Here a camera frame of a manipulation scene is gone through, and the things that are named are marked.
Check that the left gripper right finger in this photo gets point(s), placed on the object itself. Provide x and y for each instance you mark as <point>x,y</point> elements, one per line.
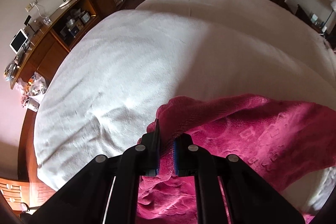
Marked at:
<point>228,190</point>

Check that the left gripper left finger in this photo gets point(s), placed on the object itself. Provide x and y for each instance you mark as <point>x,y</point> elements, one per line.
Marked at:
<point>106,189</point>

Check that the magenta fleece pants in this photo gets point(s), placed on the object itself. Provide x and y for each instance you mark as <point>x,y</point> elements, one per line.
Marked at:
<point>281,140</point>

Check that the plastic bag of items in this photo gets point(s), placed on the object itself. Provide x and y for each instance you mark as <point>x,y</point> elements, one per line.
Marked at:
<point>32,92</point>

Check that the white duvet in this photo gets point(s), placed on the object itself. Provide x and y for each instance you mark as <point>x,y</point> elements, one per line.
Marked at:
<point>105,93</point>

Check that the wooden sideboard desk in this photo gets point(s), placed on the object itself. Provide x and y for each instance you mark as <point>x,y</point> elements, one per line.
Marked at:
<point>53,43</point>

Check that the white tablet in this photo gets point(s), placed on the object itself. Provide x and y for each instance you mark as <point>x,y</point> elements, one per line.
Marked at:
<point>18,41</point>

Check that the dark bedside table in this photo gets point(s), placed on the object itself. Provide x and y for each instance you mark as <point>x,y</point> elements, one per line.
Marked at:
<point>311,20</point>

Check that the white bedside lamp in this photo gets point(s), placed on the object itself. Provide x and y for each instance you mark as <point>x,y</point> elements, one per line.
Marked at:
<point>333,9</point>

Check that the white bed sheet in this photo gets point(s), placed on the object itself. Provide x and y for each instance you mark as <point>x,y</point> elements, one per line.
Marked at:
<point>261,19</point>

